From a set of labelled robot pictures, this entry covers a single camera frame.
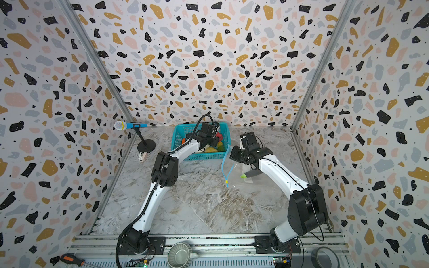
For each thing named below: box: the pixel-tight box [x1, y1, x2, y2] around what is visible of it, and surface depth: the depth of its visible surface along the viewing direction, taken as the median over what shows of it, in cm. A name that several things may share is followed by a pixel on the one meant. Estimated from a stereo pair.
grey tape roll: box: [310, 246, 340, 268], surface depth 72 cm
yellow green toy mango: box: [217, 141, 226, 152], surface depth 107 cm
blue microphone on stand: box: [113, 120, 156, 153], surface depth 108 cm
